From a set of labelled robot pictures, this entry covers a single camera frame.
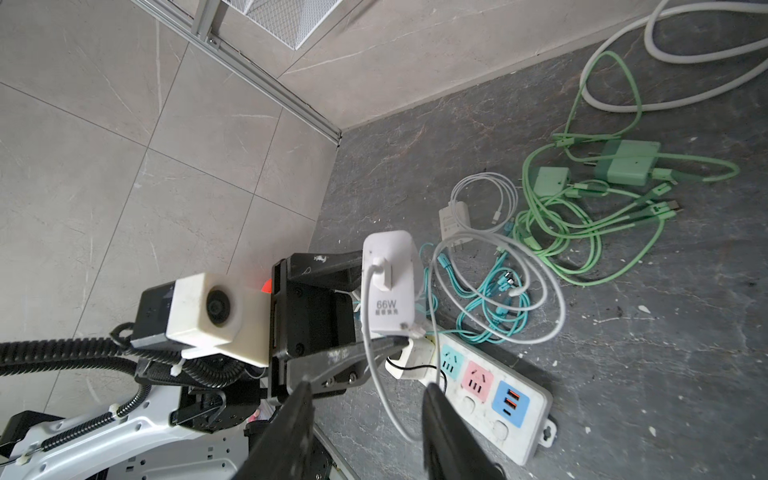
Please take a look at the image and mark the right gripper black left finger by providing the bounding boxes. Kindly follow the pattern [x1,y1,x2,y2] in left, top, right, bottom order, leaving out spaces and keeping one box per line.
[233,382,314,479]

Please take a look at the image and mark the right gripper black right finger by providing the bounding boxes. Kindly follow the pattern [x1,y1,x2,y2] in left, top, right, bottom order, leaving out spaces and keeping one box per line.
[422,383,505,480]

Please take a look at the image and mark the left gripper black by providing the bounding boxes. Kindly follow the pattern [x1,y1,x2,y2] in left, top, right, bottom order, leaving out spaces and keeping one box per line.
[266,250,372,402]

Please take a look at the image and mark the white 66W charger with cable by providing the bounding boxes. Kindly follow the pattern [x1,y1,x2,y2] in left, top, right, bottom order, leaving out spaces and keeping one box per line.
[358,229,568,445]

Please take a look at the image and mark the white multicolour power strip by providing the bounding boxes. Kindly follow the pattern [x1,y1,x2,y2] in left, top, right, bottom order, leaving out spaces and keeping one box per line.
[435,334,557,466]

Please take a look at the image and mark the white charger with black cable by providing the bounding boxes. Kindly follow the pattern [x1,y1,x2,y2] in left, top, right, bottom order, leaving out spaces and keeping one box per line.
[384,338,448,392]

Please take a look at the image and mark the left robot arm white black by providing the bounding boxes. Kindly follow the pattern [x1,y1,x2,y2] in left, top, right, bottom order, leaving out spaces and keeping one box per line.
[1,252,414,479]

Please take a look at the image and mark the teal charger cable bundle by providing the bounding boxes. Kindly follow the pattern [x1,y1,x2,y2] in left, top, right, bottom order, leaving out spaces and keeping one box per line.
[418,239,535,346]

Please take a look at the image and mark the green charger and cable bundle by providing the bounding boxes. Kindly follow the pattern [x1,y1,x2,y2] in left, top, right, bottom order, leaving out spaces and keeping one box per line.
[512,50,742,287]

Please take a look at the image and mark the white wire mesh basket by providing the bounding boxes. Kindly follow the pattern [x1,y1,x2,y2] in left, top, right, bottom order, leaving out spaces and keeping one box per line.
[226,0,342,50]

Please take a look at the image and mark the white cable of purple strip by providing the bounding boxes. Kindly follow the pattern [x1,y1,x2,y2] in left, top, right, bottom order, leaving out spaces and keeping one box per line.
[578,0,768,114]

